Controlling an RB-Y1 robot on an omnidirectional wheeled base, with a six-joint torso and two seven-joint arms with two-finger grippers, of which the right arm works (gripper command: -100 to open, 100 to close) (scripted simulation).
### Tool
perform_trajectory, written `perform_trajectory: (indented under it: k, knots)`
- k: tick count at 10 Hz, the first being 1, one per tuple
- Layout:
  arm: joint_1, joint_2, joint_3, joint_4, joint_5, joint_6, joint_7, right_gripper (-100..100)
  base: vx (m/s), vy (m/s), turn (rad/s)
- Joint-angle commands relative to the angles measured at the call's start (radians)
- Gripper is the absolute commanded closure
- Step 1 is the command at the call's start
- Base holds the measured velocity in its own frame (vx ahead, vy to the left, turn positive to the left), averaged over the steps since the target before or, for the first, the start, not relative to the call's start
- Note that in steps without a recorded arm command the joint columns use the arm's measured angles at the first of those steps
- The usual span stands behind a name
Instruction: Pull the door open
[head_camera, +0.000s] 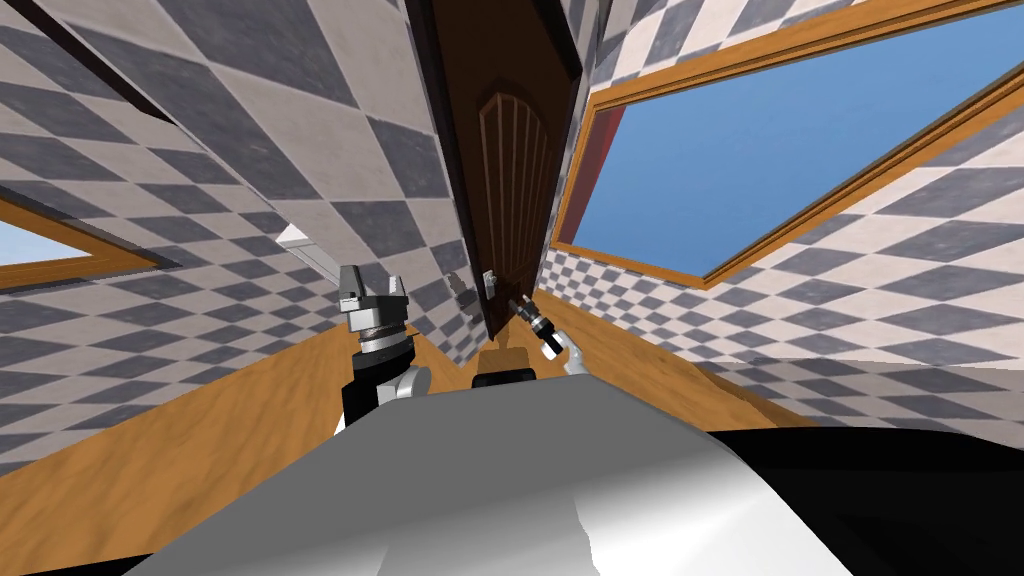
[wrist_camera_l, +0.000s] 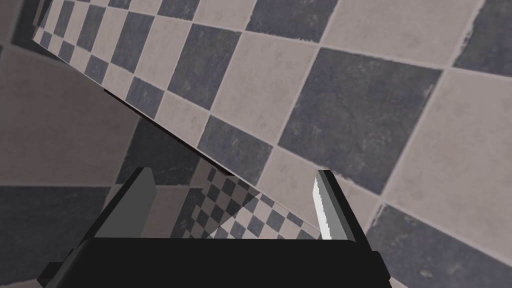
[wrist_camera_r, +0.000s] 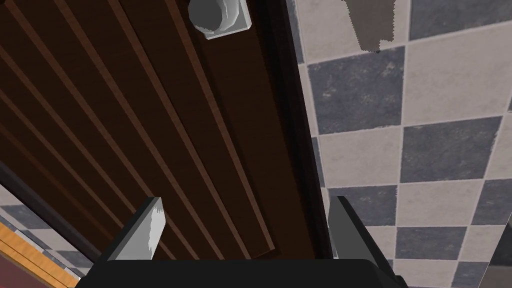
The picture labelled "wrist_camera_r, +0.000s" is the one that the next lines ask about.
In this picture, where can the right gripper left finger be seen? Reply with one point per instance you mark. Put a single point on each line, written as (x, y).
(140, 234)

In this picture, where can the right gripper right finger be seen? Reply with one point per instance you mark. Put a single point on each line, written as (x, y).
(347, 232)

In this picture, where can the dark brown wooden door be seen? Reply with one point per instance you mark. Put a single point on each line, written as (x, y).
(160, 120)

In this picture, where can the grey door knob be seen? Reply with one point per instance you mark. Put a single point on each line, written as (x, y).
(218, 16)

